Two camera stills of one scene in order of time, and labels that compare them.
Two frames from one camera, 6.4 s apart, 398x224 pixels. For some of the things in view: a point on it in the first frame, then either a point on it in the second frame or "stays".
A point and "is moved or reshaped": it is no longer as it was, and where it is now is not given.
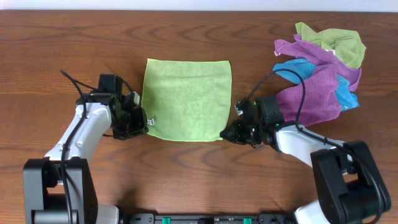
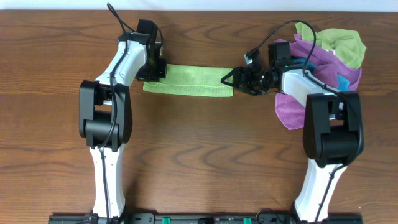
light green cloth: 186,100 is moved or reshaped
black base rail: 212,218 stays
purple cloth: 320,102 stays
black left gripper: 137,122 → 152,73
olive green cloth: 346,44 stays
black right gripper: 236,137 → 239,71
